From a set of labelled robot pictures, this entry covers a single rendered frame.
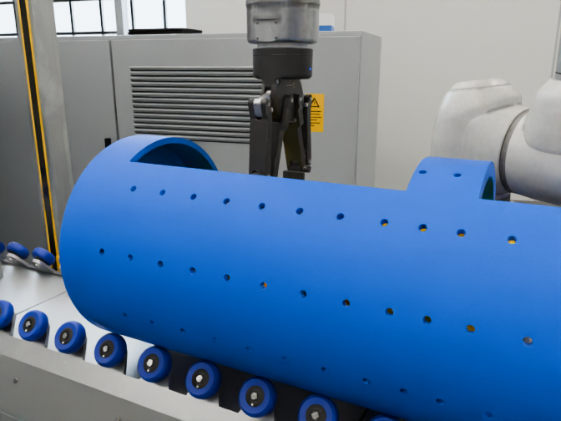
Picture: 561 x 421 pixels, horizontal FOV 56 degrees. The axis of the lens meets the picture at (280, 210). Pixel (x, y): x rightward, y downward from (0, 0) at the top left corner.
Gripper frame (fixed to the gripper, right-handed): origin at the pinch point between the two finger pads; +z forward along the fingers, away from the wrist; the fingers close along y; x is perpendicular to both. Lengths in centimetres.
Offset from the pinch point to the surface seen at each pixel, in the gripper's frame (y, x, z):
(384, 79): -255, -61, -11
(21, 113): -107, -193, 3
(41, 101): -24, -75, -10
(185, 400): 16.2, -5.0, 21.7
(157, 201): 16.6, -7.2, -3.3
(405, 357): 19.5, 22.0, 6.5
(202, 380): 16.1, -2.4, 18.1
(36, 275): -3, -56, 22
